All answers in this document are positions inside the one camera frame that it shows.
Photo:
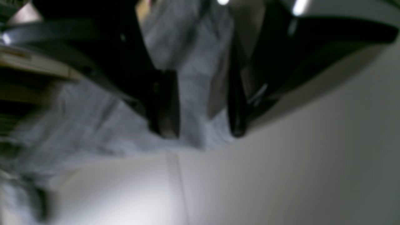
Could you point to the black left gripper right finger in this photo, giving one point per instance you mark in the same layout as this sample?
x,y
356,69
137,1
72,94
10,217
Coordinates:
x,y
304,48

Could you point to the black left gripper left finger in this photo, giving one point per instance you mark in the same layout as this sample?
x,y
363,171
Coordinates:
x,y
102,40

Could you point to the grey T-shirt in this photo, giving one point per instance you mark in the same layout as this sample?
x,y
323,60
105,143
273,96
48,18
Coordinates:
x,y
86,124

